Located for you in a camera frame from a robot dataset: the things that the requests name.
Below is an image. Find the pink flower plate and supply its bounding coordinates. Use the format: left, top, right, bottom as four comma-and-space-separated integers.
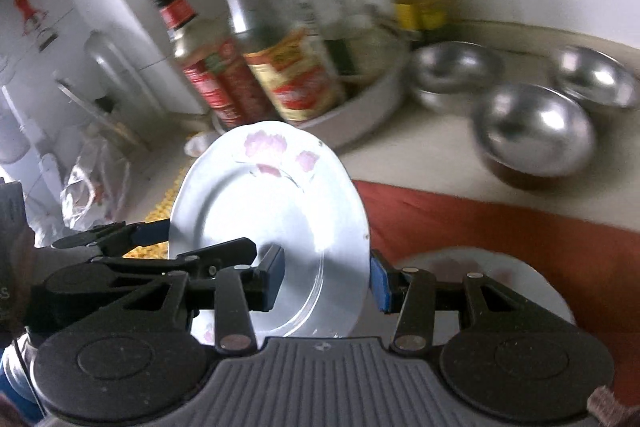
168, 121, 370, 340

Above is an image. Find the large floral plate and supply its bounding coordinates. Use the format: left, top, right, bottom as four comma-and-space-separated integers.
349, 246, 577, 343

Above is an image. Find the steel bowl front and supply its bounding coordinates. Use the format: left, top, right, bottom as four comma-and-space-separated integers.
470, 83, 597, 191

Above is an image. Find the steel bowl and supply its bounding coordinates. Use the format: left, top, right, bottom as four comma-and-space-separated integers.
405, 41, 504, 117
549, 46, 639, 117
470, 83, 597, 191

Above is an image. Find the yellow chenille mat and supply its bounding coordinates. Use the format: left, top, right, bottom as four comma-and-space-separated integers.
125, 167, 189, 259

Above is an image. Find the plastic bag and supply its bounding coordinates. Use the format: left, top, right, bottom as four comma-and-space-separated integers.
61, 135, 130, 232

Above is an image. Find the garlic bulb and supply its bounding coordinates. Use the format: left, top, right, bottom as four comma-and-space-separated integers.
183, 131, 220, 158

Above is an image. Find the red cloth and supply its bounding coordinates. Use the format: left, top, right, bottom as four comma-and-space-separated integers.
356, 181, 639, 405

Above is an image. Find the red label soy sauce bottle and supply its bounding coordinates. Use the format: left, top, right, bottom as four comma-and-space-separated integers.
151, 0, 274, 129

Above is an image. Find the yellow cap vinegar bottle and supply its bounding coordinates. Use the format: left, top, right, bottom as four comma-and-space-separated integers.
226, 0, 345, 124

